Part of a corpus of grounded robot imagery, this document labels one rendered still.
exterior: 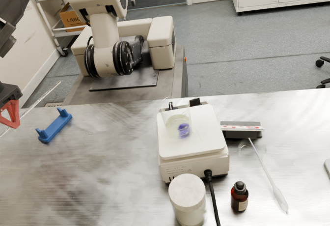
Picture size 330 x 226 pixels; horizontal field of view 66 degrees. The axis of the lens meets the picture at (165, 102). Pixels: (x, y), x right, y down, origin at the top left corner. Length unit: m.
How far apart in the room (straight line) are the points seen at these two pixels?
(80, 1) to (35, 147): 0.74
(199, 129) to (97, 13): 0.91
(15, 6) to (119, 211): 0.40
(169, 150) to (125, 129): 0.21
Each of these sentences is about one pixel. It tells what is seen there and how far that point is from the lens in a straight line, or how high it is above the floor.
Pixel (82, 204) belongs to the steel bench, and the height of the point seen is 0.75.
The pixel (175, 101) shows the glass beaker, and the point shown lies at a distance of 0.47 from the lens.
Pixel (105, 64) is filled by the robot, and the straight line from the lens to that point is 1.25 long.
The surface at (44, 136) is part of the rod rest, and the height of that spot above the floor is 0.76.
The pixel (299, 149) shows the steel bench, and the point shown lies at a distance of 0.59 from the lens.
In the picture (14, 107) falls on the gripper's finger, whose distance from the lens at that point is 0.63.
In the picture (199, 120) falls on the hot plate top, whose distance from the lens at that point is 0.51.
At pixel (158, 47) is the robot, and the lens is 1.44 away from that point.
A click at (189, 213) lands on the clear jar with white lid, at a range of 0.43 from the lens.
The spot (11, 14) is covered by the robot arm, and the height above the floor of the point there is 1.07.
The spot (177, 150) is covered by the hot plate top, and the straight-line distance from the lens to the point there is 0.46.
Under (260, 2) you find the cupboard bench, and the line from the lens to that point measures 2.95.
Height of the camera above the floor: 1.20
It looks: 40 degrees down
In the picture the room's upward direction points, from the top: 12 degrees counter-clockwise
